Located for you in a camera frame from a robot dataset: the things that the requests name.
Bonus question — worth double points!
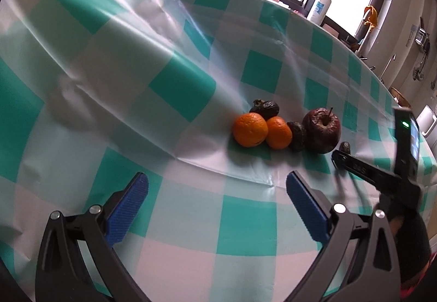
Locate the wicker basket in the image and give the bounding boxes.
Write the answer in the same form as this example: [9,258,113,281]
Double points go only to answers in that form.
[389,87,412,108]

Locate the white lotion bottle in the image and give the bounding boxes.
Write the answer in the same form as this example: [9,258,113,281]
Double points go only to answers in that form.
[307,0,332,25]

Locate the green white checked tablecloth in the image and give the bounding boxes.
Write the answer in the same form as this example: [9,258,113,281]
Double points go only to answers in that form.
[0,0,436,302]

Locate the small orange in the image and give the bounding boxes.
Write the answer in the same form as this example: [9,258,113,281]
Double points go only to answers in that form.
[265,116,293,149]

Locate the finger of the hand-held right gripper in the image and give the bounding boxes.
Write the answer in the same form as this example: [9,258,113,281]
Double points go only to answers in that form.
[332,150,403,190]

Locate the red garment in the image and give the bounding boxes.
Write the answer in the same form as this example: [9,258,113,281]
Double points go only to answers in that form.
[399,275,431,301]

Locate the wire wall rack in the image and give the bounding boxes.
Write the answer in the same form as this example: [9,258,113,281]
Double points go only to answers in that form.
[411,17,431,53]

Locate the metal faucet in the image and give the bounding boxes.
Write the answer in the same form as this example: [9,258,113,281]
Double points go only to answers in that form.
[379,54,397,82]

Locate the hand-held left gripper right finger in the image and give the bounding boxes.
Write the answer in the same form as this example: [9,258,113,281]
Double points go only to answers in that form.
[283,170,401,302]

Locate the orange cloth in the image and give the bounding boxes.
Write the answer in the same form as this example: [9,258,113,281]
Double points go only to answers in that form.
[362,5,379,29]

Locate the red-brown wrinkled apple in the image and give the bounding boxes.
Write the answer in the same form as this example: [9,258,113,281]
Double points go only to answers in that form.
[302,107,341,154]

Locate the large orange with stem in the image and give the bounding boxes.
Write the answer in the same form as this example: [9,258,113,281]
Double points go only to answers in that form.
[233,112,269,147]

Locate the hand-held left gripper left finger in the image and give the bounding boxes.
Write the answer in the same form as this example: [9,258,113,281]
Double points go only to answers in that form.
[35,171,151,302]

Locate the person's right hand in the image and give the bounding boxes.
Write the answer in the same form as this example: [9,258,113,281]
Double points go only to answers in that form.
[389,210,431,292]

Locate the white container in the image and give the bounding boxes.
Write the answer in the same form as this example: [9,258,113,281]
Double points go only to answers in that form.
[418,104,437,137]

